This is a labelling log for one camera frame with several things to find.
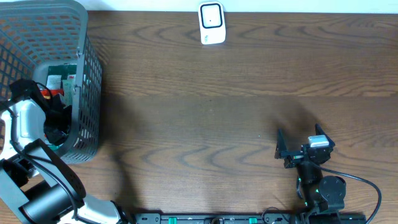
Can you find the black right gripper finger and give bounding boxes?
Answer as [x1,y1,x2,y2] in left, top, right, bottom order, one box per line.
[274,129,289,159]
[315,123,335,147]

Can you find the red snack packet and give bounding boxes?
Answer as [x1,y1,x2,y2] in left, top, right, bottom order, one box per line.
[40,89,64,100]

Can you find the green 3M package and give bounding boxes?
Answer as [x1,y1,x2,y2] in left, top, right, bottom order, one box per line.
[46,64,77,106]

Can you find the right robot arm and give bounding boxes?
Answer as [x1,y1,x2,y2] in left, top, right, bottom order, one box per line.
[274,124,346,223]

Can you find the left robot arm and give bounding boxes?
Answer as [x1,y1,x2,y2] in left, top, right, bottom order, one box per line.
[1,79,135,223]

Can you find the white barcode scanner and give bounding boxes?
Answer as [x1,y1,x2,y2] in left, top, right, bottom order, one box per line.
[198,1,226,45]

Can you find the grey plastic mesh basket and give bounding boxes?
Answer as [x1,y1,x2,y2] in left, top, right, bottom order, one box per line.
[1,1,103,164]

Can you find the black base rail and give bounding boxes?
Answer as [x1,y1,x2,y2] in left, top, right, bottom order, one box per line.
[134,213,366,224]

